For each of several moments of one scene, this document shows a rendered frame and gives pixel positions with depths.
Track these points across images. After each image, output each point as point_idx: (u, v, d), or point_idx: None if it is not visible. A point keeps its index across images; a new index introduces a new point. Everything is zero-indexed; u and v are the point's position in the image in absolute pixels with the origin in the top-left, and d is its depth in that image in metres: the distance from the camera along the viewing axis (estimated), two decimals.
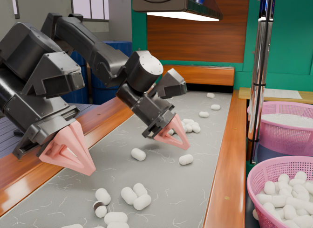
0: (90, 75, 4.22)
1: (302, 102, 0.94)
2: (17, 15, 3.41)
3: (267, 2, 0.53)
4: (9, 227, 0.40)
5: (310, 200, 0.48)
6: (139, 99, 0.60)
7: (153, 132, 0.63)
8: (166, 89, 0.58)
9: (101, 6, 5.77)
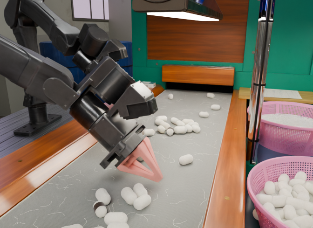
0: None
1: (302, 102, 0.94)
2: None
3: (267, 2, 0.53)
4: (9, 227, 0.40)
5: (310, 200, 0.48)
6: (90, 63, 0.75)
7: None
8: (110, 54, 0.73)
9: (101, 6, 5.77)
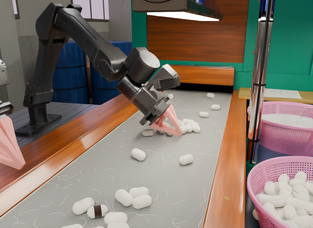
0: (90, 75, 4.22)
1: (302, 102, 0.94)
2: (17, 15, 3.41)
3: (267, 2, 0.53)
4: (9, 227, 0.40)
5: (310, 200, 0.48)
6: (137, 91, 0.68)
7: (150, 121, 0.71)
8: (161, 82, 0.65)
9: (101, 6, 5.77)
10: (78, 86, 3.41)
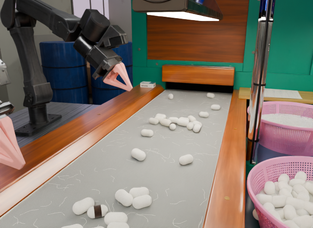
0: (90, 75, 4.22)
1: (302, 102, 0.94)
2: None
3: (267, 2, 0.53)
4: (9, 227, 0.40)
5: (310, 200, 0.48)
6: (91, 49, 0.76)
7: None
8: (111, 40, 0.73)
9: (101, 6, 5.77)
10: (78, 86, 3.41)
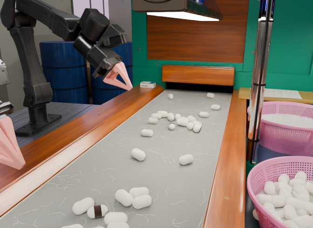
0: (90, 75, 4.22)
1: (302, 102, 0.94)
2: None
3: (267, 2, 0.53)
4: (9, 227, 0.40)
5: (310, 200, 0.48)
6: (91, 48, 0.76)
7: None
8: (111, 39, 0.73)
9: (101, 6, 5.77)
10: (78, 86, 3.41)
